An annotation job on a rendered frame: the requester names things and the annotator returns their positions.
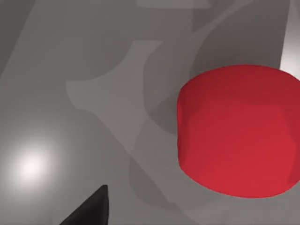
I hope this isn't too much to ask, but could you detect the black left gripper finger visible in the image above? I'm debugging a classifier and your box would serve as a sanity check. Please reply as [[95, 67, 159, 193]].
[[58, 184, 110, 225]]

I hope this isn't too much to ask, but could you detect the red cylindrical block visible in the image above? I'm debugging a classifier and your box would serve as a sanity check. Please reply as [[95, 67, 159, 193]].
[[176, 64, 300, 199]]

